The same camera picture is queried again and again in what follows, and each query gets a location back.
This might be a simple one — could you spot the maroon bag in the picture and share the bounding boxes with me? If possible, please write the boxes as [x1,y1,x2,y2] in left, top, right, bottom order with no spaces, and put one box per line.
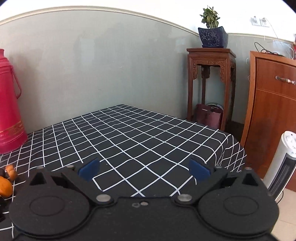
[196,103,224,130]

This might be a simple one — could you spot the black cable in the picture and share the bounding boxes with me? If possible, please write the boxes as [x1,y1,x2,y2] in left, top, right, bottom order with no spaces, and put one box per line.
[254,42,286,56]

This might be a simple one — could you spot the orange mandarin peel piece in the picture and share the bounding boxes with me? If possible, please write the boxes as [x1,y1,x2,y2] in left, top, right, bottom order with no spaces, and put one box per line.
[5,164,18,181]

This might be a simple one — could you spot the white cable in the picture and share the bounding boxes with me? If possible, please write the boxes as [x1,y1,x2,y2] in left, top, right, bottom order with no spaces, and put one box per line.
[264,20,296,59]

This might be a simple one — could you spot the red thermos flask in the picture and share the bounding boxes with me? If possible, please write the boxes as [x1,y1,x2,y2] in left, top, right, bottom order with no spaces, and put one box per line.
[0,49,28,154]

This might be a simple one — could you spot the carved wooden plant stand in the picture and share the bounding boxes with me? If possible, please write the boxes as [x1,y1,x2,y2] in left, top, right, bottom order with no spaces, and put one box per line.
[186,47,237,131]

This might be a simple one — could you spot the black white checkered tablecloth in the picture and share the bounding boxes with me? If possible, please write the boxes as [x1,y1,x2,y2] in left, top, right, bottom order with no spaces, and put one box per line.
[0,104,247,241]

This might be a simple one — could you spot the brown wooden cabinet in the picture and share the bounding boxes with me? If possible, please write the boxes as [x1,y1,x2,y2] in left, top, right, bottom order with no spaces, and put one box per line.
[240,51,296,179]

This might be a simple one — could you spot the green potted plant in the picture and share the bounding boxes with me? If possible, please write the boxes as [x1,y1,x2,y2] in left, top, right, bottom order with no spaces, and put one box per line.
[200,6,220,29]

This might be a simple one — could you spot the blue patterned flower pot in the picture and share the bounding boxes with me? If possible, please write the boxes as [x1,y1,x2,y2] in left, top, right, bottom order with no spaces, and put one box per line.
[198,26,229,48]

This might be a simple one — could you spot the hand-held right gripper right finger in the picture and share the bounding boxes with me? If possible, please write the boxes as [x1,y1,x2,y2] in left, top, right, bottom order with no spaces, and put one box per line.
[174,158,266,207]

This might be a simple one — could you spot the white tower heater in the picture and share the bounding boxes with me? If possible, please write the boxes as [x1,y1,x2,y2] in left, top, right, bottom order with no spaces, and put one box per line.
[263,131,296,204]

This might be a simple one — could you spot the metal cabinet handle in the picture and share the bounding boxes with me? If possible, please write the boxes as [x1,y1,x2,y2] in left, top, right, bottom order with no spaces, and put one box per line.
[275,75,296,85]

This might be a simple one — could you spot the orange mandarin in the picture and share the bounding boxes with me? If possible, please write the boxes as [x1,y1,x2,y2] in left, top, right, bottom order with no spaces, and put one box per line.
[0,176,13,197]

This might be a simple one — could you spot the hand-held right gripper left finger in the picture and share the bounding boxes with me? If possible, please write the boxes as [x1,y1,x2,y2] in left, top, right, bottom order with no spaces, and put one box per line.
[28,158,115,207]

